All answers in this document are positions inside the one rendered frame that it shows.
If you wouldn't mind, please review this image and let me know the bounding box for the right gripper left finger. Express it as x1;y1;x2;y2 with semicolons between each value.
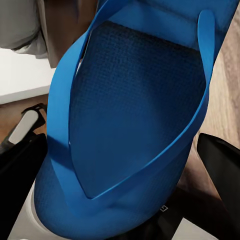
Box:
0;133;48;240

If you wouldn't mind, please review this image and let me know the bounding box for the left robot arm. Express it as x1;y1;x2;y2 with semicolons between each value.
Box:
0;102;48;154

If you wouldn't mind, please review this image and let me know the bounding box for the sandal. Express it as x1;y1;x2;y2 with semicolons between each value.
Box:
34;0;240;240

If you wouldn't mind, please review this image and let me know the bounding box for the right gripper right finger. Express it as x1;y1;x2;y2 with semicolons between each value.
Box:
196;132;240;234

